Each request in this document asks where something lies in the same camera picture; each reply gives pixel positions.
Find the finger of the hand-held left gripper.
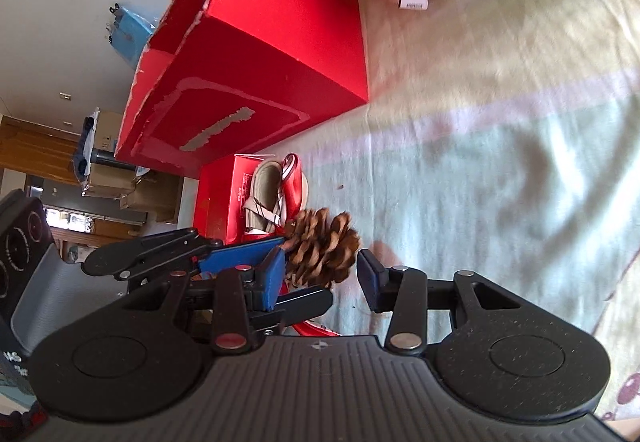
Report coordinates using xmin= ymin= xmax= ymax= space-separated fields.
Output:
xmin=250 ymin=287 xmax=334 ymax=339
xmin=82 ymin=228 xmax=281 ymax=282

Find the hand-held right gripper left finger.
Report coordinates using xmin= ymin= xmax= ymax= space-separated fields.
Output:
xmin=121 ymin=248 xmax=286 ymax=356

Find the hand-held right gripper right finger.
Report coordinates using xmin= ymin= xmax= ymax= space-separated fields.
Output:
xmin=357 ymin=249 xmax=521 ymax=354

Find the brown pine cone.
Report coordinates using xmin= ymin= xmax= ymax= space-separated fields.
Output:
xmin=284 ymin=208 xmax=362 ymax=291

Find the small red printed box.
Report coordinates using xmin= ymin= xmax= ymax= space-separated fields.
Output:
xmin=192 ymin=153 xmax=276 ymax=245

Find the beige strappy sandal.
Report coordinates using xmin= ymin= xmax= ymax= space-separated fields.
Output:
xmin=241 ymin=161 xmax=289 ymax=236

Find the red patterned cloth ornament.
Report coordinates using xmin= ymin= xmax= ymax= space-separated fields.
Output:
xmin=274 ymin=153 xmax=310 ymax=224

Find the large red cardboard box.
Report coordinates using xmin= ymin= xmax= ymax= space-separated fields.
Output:
xmin=114 ymin=0 xmax=370 ymax=178

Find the wooden cabinet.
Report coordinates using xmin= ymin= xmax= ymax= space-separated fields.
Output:
xmin=0 ymin=114 xmax=81 ymax=173

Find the brown cardboard box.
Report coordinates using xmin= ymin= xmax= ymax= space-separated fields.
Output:
xmin=119 ymin=169 xmax=183 ymax=224
xmin=82 ymin=109 xmax=126 ymax=198

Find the blue packaged notebook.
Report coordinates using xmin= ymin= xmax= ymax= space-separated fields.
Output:
xmin=106 ymin=3 xmax=159 ymax=71

